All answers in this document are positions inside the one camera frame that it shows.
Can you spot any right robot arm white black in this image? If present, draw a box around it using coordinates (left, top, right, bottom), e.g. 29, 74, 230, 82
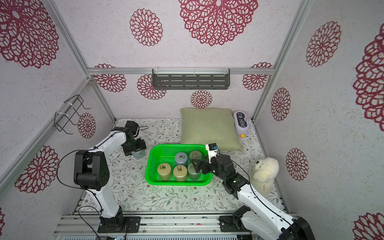
192, 154, 315, 240

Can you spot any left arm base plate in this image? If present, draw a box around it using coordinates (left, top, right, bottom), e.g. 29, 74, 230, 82
97, 217, 141, 234

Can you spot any white plush seal toy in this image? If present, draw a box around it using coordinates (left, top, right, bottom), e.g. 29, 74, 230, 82
251, 158, 280, 197

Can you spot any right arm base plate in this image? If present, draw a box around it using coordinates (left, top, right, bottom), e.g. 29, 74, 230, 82
219, 215, 249, 233

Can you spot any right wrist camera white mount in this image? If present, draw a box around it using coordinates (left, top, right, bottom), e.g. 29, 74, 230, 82
206, 143, 219, 164

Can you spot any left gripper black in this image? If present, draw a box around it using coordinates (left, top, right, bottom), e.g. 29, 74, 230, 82
122, 138, 147, 157

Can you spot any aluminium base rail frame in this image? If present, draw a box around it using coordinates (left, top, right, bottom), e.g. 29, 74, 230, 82
53, 212, 306, 240

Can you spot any green plastic perforated basket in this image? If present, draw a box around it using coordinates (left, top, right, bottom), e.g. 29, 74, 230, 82
145, 144, 213, 186

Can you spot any blue-grey tea canister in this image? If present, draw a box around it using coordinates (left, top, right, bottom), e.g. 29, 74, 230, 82
175, 152, 189, 167
131, 149, 146, 159

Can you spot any grey metal wall shelf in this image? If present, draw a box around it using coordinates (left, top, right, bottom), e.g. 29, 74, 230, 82
152, 69, 231, 90

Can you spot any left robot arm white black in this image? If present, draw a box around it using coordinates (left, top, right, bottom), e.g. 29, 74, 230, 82
74, 121, 147, 223

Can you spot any black wire wall rack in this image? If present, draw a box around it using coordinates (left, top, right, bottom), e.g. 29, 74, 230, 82
53, 94, 90, 135

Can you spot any green linen cushion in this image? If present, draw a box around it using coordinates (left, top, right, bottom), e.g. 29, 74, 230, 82
181, 108, 243, 152

